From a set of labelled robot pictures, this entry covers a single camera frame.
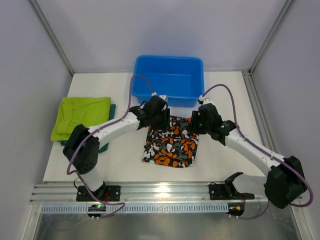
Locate left controller board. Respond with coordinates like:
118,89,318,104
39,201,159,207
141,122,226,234
87,203,107,220

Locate aluminium mounting rail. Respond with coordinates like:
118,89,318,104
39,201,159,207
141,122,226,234
29,181,276,205

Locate blue plastic bin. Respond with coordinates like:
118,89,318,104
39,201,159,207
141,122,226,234
131,55,205,108

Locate lime green shorts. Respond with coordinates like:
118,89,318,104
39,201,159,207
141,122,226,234
50,97,112,142

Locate right aluminium frame post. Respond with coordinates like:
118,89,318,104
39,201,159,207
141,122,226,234
248,0,296,75

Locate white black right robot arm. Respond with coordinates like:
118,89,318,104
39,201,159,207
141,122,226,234
190,103,307,209

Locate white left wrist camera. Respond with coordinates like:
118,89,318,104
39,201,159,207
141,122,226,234
151,92,168,102

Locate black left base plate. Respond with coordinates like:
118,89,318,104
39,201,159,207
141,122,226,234
76,185,121,202

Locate left aluminium frame post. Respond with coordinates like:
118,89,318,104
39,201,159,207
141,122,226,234
28,0,75,76

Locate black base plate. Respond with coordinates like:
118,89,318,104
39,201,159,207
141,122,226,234
76,185,121,202
208,182,255,201

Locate grey slotted cable duct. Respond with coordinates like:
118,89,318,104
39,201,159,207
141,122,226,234
40,202,228,215

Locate right side aluminium rail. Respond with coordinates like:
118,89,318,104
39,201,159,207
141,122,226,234
242,71,277,152

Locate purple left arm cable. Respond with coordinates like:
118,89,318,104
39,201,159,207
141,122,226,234
66,74,156,221

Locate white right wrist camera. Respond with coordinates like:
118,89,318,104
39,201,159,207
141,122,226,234
198,95,214,105

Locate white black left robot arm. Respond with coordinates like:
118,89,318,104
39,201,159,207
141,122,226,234
62,93,170,201

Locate controller board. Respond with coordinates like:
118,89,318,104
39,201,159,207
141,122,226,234
226,203,245,219
87,203,107,220

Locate dark green shorts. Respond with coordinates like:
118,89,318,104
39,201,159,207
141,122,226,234
60,103,117,154

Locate orange black patterned shorts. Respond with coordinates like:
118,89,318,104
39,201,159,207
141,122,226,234
142,116,199,168

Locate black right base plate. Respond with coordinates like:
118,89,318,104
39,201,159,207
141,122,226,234
208,182,255,201

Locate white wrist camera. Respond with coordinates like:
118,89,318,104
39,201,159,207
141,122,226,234
151,92,168,102
198,95,214,105

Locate right controller board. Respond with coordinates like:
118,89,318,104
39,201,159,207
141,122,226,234
226,203,245,219

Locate aluminium frame post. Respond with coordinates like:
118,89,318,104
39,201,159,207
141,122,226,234
248,0,296,75
28,0,75,76

